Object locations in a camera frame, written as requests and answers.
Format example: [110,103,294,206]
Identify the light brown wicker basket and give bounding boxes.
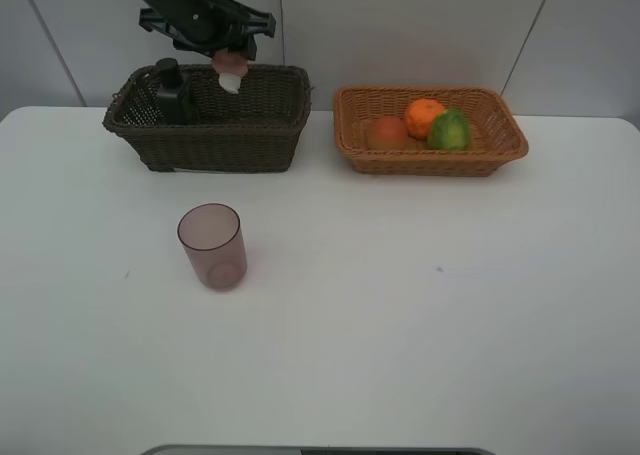
[333,86,529,177]

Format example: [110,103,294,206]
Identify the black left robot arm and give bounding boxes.
[138,0,276,61]

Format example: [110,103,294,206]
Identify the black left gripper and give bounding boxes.
[139,0,276,61]

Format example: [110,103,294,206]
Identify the orange mandarin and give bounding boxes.
[404,98,445,140]

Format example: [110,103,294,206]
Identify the pink squeeze tube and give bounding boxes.
[211,49,248,94]

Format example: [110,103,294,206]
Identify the green avocado-like fruit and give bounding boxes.
[428,108,471,151]

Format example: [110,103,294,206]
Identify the dark green pump bottle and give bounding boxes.
[155,58,199,125]

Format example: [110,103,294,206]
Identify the translucent pink plastic cup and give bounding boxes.
[177,203,247,291]

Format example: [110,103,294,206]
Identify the dark brown wicker basket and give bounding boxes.
[103,64,311,173]

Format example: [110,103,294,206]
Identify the round red-orange bun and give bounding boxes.
[366,116,409,150]

